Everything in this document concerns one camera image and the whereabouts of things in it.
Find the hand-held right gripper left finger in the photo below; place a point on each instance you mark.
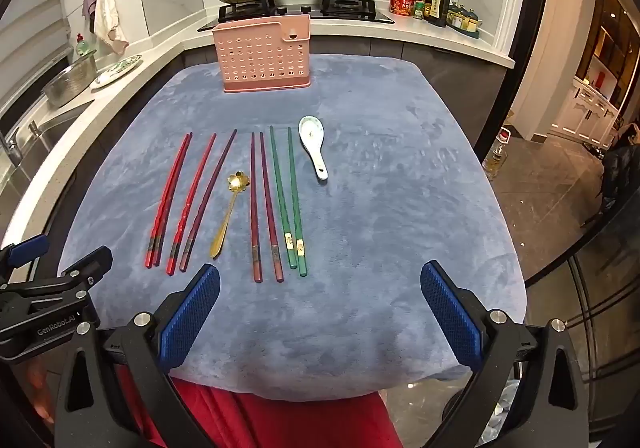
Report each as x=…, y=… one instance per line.
x=192, y=313

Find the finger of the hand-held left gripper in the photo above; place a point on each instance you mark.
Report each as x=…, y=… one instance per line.
x=27, y=249
x=75, y=273

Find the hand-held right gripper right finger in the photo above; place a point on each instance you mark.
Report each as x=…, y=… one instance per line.
x=450, y=313

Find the gold flower spoon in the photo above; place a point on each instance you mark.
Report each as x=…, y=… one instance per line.
x=227, y=213

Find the red and maroon chopsticks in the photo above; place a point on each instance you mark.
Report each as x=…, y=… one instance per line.
x=209, y=198

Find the pink chopsticks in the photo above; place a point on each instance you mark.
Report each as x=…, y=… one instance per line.
x=254, y=208

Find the green chopstick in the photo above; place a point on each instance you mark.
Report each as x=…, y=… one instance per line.
x=281, y=198
x=296, y=203

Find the white ceramic spoon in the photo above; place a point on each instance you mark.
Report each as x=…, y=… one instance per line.
x=312, y=138

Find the pink perforated utensil holder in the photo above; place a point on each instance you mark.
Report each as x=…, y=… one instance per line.
x=262, y=53

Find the person's left hand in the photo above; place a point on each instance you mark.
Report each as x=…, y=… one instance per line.
x=40, y=393

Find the steel sink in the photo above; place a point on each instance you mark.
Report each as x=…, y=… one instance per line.
x=30, y=148

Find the steel faucet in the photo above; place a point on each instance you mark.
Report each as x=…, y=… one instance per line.
x=12, y=148

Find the blue plush blanket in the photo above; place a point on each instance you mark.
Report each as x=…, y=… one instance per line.
x=380, y=208

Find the person's red clothing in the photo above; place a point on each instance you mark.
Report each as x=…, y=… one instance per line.
x=260, y=423

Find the glass bottle with red cap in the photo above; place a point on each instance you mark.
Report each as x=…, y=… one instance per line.
x=496, y=158

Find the steel colander bowl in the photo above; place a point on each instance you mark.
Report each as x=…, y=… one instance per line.
x=67, y=83

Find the patterned plate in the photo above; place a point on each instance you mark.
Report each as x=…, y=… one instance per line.
x=116, y=72

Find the green dish soap bottle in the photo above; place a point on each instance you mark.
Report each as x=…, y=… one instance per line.
x=85, y=47

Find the window blinds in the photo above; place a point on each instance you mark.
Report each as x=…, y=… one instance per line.
x=30, y=38

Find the dark cloth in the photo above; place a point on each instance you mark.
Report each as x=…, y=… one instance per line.
x=620, y=168

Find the white cabinet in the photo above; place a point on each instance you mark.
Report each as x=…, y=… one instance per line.
x=585, y=113

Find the white hanging towel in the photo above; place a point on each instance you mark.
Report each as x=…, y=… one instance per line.
x=107, y=13

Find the seasoning jar set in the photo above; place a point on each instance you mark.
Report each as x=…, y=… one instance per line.
x=462, y=21

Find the small green-capped jar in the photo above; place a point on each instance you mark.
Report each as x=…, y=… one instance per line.
x=419, y=11

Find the dark soy sauce bottle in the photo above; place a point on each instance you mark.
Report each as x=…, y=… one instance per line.
x=440, y=3

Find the red instant noodle bowl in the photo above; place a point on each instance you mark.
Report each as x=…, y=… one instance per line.
x=402, y=5

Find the black glass gas cooktop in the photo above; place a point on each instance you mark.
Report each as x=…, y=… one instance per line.
x=300, y=16

